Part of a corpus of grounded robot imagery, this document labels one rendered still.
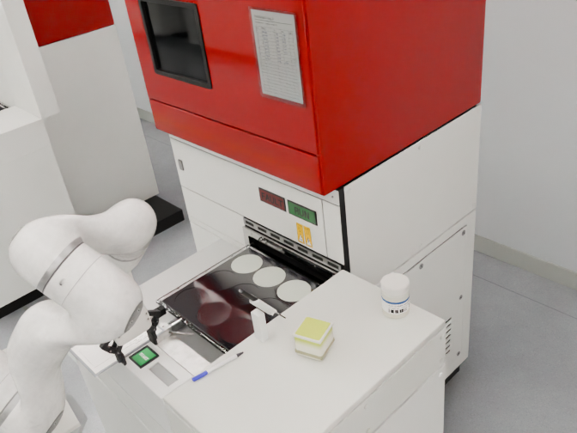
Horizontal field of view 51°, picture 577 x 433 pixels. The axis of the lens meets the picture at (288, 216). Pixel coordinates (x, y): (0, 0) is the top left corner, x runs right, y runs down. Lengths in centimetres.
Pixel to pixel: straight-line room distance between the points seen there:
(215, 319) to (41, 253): 85
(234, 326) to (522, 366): 151
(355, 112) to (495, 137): 161
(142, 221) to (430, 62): 104
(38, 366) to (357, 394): 67
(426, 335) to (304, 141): 56
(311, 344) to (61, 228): 69
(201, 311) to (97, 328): 82
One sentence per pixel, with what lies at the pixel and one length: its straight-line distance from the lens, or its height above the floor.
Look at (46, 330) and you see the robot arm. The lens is 109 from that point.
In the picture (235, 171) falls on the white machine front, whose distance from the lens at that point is 196.
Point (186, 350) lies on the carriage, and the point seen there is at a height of 88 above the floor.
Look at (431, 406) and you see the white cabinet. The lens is 174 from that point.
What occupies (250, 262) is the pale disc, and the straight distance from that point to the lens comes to 195.
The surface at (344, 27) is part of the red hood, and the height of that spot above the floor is 163.
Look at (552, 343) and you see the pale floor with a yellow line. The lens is 300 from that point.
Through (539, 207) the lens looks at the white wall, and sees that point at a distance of 318.
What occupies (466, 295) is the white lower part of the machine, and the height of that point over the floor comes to 44.
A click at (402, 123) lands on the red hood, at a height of 131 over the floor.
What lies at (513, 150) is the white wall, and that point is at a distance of 311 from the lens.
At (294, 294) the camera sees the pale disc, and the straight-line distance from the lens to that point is 179.
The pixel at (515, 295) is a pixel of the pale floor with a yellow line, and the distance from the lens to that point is 322.
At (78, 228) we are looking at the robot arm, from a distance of 104.
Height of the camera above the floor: 202
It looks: 31 degrees down
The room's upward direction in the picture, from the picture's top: 8 degrees counter-clockwise
